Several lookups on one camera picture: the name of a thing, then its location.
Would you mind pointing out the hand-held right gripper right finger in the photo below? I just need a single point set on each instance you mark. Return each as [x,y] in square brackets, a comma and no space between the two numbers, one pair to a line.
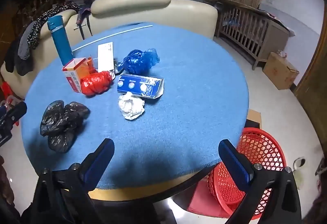
[233,162]

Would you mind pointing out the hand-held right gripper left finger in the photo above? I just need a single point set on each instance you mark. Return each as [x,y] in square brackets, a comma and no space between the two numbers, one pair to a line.
[102,157]

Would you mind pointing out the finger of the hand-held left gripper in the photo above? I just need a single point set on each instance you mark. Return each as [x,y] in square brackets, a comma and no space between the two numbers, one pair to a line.
[5,137]
[18,111]

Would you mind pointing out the red plastic basket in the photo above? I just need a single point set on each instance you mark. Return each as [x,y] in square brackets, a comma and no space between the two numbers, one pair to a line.
[258,144]

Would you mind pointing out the black plastic bag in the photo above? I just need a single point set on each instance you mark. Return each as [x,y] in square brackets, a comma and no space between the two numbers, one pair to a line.
[61,124]

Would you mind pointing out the white tissue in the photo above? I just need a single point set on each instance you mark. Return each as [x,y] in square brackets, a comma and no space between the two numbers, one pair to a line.
[131,106]

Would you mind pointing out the orange white medicine box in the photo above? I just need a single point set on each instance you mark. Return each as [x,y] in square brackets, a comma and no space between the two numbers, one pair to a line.
[74,81]

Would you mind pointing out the red plastic bag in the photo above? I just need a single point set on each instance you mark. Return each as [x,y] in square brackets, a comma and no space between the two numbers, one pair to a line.
[95,83]

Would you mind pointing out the blue carton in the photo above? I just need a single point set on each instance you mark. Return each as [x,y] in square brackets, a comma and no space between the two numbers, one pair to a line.
[135,84]

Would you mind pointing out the orange snack packet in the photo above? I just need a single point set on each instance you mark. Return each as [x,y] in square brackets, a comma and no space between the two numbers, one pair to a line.
[91,65]

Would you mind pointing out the white paper card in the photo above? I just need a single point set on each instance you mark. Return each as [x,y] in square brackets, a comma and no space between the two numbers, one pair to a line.
[106,56]

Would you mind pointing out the blue plastic bag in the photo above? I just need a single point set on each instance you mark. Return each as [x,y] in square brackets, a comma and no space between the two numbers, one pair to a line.
[140,60]

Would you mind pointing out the red folding stool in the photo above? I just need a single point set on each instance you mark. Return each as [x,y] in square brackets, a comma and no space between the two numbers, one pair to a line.
[3,88]

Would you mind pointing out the round wooden table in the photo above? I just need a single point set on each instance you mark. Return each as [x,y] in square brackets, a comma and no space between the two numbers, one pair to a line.
[153,192]

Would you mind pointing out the white slipper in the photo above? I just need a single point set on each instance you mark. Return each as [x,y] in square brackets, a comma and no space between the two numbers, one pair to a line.
[297,164]

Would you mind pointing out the grey cloth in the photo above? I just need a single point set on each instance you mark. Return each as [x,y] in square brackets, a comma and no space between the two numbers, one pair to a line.
[24,42]

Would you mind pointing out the blue thermos bottle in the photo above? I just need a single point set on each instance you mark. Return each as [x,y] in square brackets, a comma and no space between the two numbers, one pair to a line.
[60,42]

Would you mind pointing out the blue silver foil wrapper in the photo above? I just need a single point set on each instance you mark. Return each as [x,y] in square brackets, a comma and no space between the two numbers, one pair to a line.
[118,68]

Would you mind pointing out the black dotted cloth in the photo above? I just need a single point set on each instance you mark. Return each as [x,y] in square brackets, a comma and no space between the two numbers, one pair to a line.
[40,22]

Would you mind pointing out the blue tablecloth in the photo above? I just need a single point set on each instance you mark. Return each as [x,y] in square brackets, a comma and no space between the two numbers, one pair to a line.
[178,86]

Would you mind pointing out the brown cardboard box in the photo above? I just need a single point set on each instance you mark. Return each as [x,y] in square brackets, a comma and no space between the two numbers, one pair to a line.
[278,70]

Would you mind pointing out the wooden crib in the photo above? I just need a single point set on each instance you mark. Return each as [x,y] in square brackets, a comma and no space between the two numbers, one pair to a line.
[245,32]

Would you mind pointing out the thin white rod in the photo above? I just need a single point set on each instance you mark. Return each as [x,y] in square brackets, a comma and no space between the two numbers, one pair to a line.
[138,28]

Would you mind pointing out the cream leather sofa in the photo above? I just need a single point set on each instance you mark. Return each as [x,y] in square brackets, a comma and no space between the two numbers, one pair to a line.
[153,12]

